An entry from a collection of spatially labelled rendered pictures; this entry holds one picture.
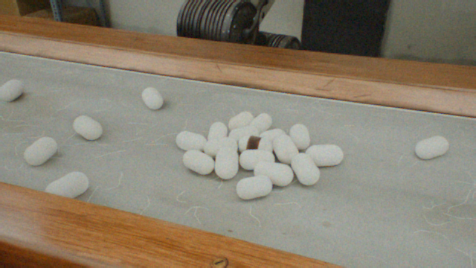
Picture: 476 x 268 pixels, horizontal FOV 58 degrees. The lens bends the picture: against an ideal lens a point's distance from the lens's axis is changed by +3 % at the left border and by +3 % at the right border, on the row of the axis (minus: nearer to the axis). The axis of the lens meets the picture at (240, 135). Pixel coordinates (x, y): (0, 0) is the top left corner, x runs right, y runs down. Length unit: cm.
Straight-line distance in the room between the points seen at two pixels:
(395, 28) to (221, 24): 176
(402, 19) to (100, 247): 229
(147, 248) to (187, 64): 38
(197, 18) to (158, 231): 59
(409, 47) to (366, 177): 212
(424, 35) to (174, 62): 199
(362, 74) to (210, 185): 29
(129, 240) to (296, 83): 34
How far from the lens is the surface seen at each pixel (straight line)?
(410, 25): 249
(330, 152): 41
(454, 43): 252
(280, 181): 38
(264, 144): 42
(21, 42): 80
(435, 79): 60
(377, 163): 44
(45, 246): 33
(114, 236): 32
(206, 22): 84
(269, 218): 36
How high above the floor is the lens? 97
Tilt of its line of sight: 30 degrees down
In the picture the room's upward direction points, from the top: straight up
